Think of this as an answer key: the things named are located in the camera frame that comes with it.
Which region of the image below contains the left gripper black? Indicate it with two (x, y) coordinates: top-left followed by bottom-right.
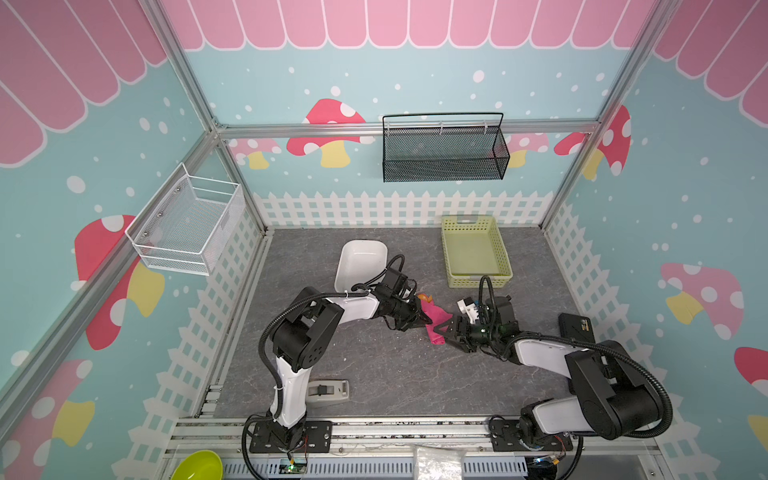
(387, 295), (433, 331)

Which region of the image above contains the pink paper napkin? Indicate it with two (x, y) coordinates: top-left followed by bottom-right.
(421, 300), (453, 345)

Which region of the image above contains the white plastic tub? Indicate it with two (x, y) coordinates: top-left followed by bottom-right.
(334, 240), (388, 293)

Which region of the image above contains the green perforated plastic basket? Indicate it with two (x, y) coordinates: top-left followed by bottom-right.
(441, 215), (513, 289)

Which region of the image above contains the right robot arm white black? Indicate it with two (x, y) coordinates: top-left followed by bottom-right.
(433, 276), (674, 450)

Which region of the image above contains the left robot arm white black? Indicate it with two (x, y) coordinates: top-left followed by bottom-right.
(241, 254), (431, 453)

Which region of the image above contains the black flat box yellow label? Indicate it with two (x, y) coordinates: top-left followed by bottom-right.
(558, 313), (595, 344)

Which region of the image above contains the clear plastic bag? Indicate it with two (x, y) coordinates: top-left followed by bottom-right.
(413, 446), (465, 480)

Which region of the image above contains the lime green bowl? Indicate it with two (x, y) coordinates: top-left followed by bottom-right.
(170, 450), (224, 480)

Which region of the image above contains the grey switch box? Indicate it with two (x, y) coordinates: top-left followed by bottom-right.
(306, 380), (350, 405)

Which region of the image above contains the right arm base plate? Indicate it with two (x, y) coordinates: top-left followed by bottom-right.
(487, 415), (573, 453)

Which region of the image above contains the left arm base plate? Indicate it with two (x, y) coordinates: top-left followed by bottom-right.
(244, 419), (333, 454)

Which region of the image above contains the black mesh wall basket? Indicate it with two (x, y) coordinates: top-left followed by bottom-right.
(381, 112), (511, 183)

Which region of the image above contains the white wire wall basket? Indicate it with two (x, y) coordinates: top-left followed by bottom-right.
(125, 164), (245, 276)

